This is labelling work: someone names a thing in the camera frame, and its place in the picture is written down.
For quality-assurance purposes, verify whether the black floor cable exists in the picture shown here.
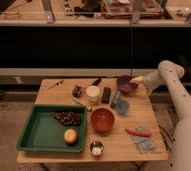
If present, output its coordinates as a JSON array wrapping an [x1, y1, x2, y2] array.
[[158, 123, 174, 153]]

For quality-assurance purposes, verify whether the white cylindrical container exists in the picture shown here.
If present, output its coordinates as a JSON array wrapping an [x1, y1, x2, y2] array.
[[86, 86, 100, 103]]

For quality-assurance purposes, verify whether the orange carrot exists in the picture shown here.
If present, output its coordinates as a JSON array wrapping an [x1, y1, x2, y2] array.
[[125, 128, 152, 137]]

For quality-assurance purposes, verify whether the bunch of dark grapes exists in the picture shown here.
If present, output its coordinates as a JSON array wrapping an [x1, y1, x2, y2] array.
[[53, 112, 81, 126]]

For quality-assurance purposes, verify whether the wooden stick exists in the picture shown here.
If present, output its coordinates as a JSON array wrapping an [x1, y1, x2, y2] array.
[[71, 97, 92, 112]]

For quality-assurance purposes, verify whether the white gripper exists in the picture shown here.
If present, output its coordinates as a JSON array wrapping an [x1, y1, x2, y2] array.
[[130, 71, 161, 95]]

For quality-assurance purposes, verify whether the purple bowl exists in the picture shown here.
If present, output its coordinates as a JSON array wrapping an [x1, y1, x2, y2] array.
[[116, 75, 138, 94]]

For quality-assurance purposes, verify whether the yellow apple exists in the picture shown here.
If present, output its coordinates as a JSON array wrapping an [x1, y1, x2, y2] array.
[[63, 129, 78, 145]]

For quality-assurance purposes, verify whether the blue grey cloth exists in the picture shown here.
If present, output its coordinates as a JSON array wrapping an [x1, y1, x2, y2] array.
[[132, 126, 155, 154]]

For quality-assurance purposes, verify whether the brass spoon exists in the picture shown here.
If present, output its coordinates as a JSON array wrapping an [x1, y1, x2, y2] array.
[[45, 80, 64, 91]]

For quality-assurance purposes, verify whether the small metal cup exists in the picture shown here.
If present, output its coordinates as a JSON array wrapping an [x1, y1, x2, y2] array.
[[90, 141, 104, 156]]

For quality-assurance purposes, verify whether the green plastic tray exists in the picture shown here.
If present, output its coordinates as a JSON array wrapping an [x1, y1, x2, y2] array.
[[17, 105, 87, 153]]

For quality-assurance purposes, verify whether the black handled knife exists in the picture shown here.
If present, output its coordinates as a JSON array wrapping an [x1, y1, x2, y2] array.
[[91, 78, 101, 86]]

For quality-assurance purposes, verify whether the black rectangular block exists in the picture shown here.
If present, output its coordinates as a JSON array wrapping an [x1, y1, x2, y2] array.
[[101, 87, 111, 104]]

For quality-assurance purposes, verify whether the wooden table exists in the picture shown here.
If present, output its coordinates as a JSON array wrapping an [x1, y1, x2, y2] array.
[[17, 79, 168, 163]]

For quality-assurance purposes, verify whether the orange bowl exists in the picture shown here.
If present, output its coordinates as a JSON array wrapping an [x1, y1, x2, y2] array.
[[90, 108, 115, 133]]

